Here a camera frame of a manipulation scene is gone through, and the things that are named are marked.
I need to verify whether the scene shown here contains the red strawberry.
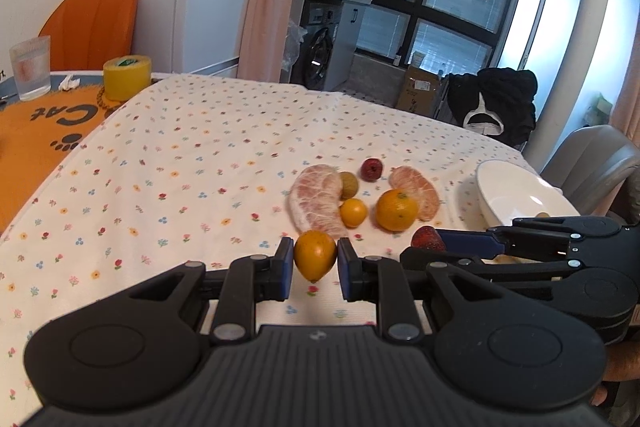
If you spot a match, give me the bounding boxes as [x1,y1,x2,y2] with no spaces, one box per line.
[411,225,446,251]

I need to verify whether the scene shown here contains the small yellow kumquat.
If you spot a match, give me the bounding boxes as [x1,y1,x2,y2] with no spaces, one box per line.
[294,230,336,284]

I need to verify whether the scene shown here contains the small orange kumquat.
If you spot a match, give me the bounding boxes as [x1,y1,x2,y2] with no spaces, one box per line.
[340,198,369,229]

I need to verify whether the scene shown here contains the peeled pomelo segment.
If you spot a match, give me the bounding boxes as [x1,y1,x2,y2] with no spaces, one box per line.
[388,166,440,222]
[288,165,348,239]

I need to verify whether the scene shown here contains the green-brown longan fruit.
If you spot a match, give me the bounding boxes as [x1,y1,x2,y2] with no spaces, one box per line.
[340,171,359,200]

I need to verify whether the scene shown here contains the dark red small fruit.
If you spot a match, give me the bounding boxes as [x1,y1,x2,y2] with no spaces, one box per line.
[360,157,384,182]

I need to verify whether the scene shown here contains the kitchen counter cabinet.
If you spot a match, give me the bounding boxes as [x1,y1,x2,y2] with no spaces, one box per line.
[280,0,372,91]

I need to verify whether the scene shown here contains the person right hand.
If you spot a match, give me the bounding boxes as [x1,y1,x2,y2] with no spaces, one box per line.
[603,340,640,383]

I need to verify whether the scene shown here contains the white blue-rimmed plate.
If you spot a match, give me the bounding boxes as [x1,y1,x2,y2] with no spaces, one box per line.
[475,160,579,227]

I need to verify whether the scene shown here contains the grey upholstered chair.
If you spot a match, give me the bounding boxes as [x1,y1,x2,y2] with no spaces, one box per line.
[540,124,639,215]

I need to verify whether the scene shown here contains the black jacket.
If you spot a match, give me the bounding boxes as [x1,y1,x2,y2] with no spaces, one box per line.
[447,68,538,148]

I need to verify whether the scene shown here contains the cardboard box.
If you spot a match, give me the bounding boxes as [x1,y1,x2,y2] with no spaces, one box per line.
[396,66,442,117]

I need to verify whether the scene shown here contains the yellow tape roll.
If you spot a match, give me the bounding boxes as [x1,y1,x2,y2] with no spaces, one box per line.
[103,55,152,102]

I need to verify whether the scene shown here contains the orange cat placemat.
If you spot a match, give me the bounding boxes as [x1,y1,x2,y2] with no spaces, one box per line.
[1,78,120,230]

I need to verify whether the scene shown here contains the grey washing machine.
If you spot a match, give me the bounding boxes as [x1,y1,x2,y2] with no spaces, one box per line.
[298,1,342,91]

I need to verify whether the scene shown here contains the orange chair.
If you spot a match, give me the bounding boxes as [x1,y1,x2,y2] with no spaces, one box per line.
[39,0,138,72]

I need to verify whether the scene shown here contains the clear drinking glass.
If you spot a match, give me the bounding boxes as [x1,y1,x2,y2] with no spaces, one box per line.
[10,36,51,102]

